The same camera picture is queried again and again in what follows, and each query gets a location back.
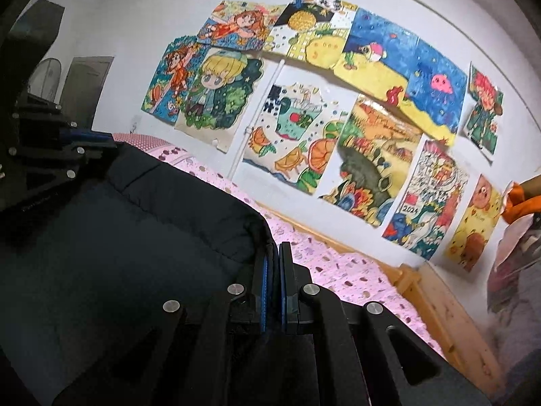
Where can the black padded jacket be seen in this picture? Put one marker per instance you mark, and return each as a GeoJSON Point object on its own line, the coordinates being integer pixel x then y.
{"type": "Point", "coordinates": [126, 241]}

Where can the red checkered pillow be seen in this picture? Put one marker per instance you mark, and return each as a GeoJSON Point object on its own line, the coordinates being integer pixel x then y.
{"type": "Point", "coordinates": [135, 139]}

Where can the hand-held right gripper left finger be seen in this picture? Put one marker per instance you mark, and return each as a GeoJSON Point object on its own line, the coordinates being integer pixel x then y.
{"type": "Point", "coordinates": [264, 292]}

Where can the group of children's wall drawings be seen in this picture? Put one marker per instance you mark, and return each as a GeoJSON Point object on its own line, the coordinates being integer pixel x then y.
{"type": "Point", "coordinates": [241, 152]}

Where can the orange dress girl drawing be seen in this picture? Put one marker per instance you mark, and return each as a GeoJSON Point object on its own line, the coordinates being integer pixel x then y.
{"type": "Point", "coordinates": [171, 78]}

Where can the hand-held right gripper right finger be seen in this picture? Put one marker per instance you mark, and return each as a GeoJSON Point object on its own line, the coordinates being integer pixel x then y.
{"type": "Point", "coordinates": [284, 292]}

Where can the pink patterned bed sheet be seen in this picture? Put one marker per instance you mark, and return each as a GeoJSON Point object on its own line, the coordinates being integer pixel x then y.
{"type": "Point", "coordinates": [329, 262]}

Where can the blue sky yellow ground drawing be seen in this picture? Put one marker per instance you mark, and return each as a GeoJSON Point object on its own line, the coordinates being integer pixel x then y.
{"type": "Point", "coordinates": [376, 55]}

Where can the pink jellyfish drawing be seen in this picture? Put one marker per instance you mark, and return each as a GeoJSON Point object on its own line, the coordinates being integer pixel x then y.
{"type": "Point", "coordinates": [439, 89]}

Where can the standing fan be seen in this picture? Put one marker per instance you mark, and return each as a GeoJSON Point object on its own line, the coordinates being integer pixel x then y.
{"type": "Point", "coordinates": [46, 78]}

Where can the boat and pumpkins drawing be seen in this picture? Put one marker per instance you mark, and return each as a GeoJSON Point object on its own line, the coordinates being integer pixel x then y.
{"type": "Point", "coordinates": [291, 131]}

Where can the red hair figure drawing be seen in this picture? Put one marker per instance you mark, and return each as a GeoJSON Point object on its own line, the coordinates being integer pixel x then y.
{"type": "Point", "coordinates": [484, 110]}

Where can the orange desert animal drawing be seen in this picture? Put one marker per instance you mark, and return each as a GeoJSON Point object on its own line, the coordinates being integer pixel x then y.
{"type": "Point", "coordinates": [372, 160]}

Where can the blond child drawing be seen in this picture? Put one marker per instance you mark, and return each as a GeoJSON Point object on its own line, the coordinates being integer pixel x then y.
{"type": "Point", "coordinates": [215, 93]}

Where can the flying girl drawing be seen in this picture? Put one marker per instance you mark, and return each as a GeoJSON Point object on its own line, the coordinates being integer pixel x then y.
{"type": "Point", "coordinates": [241, 25]}

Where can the yellow bear drawing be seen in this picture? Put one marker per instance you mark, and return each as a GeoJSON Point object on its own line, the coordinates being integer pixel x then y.
{"type": "Point", "coordinates": [475, 224]}

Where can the dragon drawing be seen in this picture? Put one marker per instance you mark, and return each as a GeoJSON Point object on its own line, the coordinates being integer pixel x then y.
{"type": "Point", "coordinates": [427, 203]}

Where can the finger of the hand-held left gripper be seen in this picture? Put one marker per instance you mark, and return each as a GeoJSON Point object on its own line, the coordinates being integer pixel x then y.
{"type": "Point", "coordinates": [50, 154]}
{"type": "Point", "coordinates": [84, 135]}

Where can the pineapple drawing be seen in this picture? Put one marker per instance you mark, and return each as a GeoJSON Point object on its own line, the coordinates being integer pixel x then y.
{"type": "Point", "coordinates": [308, 29]}

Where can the dark panel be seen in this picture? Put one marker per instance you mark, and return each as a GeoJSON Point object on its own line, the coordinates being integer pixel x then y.
{"type": "Point", "coordinates": [36, 29]}

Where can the grey door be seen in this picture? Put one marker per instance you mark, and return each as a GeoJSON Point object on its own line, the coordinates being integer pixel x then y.
{"type": "Point", "coordinates": [86, 89]}

